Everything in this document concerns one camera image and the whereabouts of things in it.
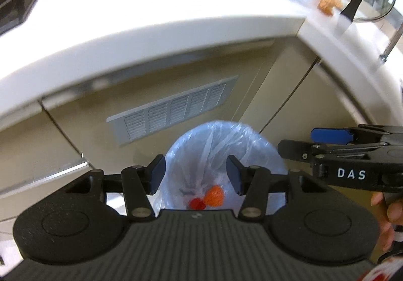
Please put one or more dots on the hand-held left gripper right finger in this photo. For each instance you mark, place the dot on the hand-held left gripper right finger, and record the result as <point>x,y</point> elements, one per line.
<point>234,177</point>

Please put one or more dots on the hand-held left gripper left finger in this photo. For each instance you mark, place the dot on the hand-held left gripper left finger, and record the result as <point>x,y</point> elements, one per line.
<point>157,174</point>

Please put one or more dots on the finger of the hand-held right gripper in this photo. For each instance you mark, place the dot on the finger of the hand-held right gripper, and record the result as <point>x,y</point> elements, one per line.
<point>330,135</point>
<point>296,149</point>

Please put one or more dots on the blue plastic trash bin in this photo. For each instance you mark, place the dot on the blue plastic trash bin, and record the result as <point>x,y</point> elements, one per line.
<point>269,161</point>

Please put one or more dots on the clear plastic bin liner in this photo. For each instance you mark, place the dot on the clear plastic bin liner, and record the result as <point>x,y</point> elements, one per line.
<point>204,148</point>

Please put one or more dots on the person's right hand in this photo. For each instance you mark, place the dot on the person's right hand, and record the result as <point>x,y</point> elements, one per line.
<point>385,233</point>

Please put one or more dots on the orange mesh ball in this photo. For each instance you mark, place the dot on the orange mesh ball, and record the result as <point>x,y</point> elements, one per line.
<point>214,195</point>

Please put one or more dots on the red round object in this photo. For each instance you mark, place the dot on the red round object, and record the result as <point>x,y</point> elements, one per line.
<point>197,204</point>

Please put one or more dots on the beige cabinet door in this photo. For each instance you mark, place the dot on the beige cabinet door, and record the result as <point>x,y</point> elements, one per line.
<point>296,86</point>

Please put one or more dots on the grey vent grille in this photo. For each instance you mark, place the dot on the grey vent grille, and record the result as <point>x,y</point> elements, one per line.
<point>173,111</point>

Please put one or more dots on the beige vented cabinet panel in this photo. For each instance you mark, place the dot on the beige vented cabinet panel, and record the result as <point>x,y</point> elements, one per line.
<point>189,79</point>

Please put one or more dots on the red white clothing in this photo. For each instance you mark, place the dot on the red white clothing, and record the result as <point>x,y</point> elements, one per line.
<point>384,270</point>

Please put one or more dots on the beige drawer front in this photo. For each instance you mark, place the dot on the beige drawer front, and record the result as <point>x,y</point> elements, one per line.
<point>37,142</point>

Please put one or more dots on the black induction cooktop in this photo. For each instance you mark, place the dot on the black induction cooktop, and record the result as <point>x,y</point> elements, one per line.
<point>19,1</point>

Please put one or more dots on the metal rail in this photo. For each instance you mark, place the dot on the metal rail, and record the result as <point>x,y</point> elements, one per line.
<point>390,43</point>

